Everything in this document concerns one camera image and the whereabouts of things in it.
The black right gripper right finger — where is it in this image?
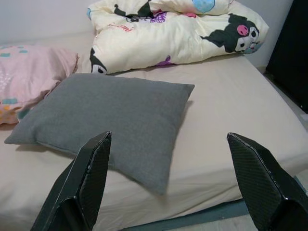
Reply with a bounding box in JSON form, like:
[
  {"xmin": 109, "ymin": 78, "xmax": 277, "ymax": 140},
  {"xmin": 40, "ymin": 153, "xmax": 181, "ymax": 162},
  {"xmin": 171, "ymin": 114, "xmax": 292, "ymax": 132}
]
[{"xmin": 226, "ymin": 131, "xmax": 308, "ymax": 231}]

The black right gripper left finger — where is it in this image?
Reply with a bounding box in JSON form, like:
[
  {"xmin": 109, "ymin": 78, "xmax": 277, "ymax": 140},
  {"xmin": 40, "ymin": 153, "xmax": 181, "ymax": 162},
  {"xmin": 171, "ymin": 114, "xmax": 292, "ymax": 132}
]
[{"xmin": 30, "ymin": 131, "xmax": 113, "ymax": 231}]

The grey square pillow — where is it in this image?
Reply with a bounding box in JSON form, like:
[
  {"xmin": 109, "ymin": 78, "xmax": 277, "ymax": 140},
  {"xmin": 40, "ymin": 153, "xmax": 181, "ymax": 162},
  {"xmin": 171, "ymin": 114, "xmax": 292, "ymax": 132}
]
[{"xmin": 4, "ymin": 73, "xmax": 195, "ymax": 196}]

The pink patterned pillow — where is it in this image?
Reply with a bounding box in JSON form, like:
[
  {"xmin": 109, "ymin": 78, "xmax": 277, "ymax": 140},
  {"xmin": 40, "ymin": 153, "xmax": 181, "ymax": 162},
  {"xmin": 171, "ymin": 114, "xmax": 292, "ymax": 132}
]
[{"xmin": 0, "ymin": 44, "xmax": 79, "ymax": 126}]

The beige bed mattress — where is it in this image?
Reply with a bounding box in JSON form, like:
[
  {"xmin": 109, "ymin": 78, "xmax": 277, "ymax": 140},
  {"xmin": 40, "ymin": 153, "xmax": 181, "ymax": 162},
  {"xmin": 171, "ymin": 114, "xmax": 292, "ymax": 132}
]
[{"xmin": 0, "ymin": 31, "xmax": 308, "ymax": 228}]

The black low cabinet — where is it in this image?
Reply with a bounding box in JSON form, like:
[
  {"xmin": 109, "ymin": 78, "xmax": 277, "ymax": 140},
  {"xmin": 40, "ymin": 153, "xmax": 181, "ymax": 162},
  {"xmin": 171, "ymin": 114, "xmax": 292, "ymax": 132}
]
[{"xmin": 265, "ymin": 0, "xmax": 308, "ymax": 109}]

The cream cartoon print blanket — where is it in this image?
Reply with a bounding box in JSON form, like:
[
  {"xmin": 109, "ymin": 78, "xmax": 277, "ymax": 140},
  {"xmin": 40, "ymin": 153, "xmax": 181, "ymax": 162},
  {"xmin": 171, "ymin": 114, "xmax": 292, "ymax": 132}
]
[{"xmin": 88, "ymin": 0, "xmax": 270, "ymax": 75}]

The teal bed frame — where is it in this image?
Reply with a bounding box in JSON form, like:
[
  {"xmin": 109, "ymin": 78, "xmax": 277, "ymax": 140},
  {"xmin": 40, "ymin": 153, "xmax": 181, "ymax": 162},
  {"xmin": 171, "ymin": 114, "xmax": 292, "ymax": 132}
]
[{"xmin": 115, "ymin": 173, "xmax": 308, "ymax": 231}]

